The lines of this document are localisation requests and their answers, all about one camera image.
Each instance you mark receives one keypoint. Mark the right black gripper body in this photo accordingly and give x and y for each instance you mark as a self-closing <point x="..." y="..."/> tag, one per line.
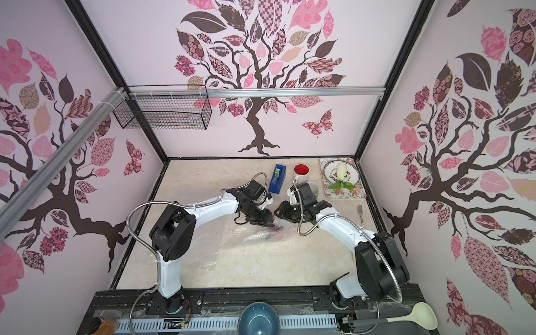
<point x="289" y="210"/>

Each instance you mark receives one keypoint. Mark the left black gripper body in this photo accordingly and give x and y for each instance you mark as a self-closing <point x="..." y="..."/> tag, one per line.
<point x="257" y="216"/>

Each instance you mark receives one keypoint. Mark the lavender mug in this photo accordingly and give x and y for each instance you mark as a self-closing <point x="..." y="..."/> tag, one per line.
<point x="315" y="188"/>

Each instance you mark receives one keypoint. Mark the blue tape dispenser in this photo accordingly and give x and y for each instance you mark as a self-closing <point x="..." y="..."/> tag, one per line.
<point x="277" y="180"/>

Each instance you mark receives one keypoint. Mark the white mug red interior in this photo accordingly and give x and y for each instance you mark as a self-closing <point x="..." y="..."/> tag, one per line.
<point x="301" y="173"/>

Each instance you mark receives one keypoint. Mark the white green toy vegetable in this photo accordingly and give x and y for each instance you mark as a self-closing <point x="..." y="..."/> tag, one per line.
<point x="341" y="172"/>

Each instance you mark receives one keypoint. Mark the metal fork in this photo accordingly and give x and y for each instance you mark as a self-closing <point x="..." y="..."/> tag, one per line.
<point x="360" y="213"/>

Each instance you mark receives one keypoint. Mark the white decorated plate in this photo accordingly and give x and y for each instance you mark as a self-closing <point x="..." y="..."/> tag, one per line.
<point x="329" y="172"/>

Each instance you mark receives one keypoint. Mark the blue ceramic bowl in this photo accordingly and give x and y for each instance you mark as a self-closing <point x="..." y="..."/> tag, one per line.
<point x="259" y="318"/>

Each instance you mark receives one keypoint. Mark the left metal flex conduit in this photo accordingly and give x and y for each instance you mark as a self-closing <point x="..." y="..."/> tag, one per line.
<point x="138" y="238"/>

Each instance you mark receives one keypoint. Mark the brown jar black lid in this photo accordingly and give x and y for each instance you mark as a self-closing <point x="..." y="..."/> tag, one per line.
<point x="101" y="326"/>

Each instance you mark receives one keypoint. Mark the white slotted cable duct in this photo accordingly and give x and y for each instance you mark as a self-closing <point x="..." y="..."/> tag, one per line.
<point x="228" y="324"/>

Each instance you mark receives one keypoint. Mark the black wire basket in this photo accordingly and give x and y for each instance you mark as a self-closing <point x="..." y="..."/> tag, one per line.
<point x="165" y="107"/>

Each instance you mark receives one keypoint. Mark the rear aluminium frame bar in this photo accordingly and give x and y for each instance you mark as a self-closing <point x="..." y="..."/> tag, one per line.
<point x="260" y="93"/>

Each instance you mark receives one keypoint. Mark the aluminium frame bar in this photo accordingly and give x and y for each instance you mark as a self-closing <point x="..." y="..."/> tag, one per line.
<point x="260" y="93"/>
<point x="16" y="207"/>

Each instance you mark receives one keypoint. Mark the cream ladle grey handle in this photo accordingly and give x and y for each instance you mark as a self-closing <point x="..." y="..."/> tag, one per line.
<point x="422" y="314"/>

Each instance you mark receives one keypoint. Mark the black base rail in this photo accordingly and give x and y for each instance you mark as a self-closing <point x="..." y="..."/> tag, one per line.
<point x="125" y="306"/>

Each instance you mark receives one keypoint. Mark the left aluminium frame bar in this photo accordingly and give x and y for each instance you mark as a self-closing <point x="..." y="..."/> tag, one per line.
<point x="16" y="207"/>

